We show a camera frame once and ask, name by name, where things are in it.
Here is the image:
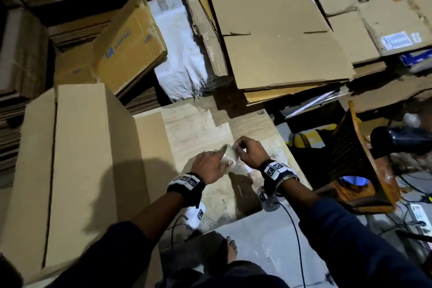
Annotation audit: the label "person's left hand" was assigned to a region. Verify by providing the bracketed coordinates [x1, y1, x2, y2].
[189, 149, 235, 185]

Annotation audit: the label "person's right hand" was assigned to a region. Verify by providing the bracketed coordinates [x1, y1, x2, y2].
[232, 136, 272, 169]

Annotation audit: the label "clear tape roll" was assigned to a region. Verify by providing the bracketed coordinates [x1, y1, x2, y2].
[219, 144, 241, 168]

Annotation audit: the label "brown cardboard box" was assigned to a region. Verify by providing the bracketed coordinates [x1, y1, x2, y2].
[0, 83, 178, 285]

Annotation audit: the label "person's left forearm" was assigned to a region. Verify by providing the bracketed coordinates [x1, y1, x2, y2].
[47, 192, 186, 288]

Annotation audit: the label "person's right forearm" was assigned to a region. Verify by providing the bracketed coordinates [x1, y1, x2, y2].
[280, 178, 432, 288]

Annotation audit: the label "person's bare foot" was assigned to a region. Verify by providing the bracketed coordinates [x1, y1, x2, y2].
[225, 236, 239, 265]

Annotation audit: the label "person's trouser leg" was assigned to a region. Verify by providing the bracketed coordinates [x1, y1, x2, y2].
[155, 230, 291, 288]

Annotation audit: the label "pile of brown cartons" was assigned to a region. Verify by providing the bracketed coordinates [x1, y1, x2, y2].
[181, 0, 432, 106]

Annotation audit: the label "stacks of flat cardboard bundles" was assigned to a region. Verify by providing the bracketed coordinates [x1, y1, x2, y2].
[0, 0, 203, 171]

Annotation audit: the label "black right wrist band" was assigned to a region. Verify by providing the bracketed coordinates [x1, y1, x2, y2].
[259, 158, 300, 196]

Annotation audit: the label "plywood work board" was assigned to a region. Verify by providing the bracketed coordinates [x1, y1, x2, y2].
[134, 95, 313, 234]

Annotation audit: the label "blue glowing device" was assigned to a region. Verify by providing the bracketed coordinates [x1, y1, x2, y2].
[341, 175, 371, 188]

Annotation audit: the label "white plastic sack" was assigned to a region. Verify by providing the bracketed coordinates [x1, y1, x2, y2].
[147, 0, 212, 102]

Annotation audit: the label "yellow carton with blue print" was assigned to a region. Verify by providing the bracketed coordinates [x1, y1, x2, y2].
[91, 0, 168, 96]

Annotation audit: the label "white power strip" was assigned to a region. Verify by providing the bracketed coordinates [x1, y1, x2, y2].
[407, 202, 432, 233]

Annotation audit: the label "blue white printed bag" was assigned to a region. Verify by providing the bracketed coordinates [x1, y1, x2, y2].
[398, 47, 432, 68]

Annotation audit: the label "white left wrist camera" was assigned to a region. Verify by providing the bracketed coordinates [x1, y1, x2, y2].
[184, 202, 207, 230]

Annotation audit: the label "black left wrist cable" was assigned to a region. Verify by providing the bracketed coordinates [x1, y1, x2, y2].
[169, 213, 190, 252]

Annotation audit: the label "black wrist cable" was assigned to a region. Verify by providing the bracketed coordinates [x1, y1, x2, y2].
[278, 202, 308, 288]
[169, 213, 190, 252]

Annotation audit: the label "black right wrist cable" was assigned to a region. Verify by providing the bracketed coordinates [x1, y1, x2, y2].
[278, 202, 308, 288]

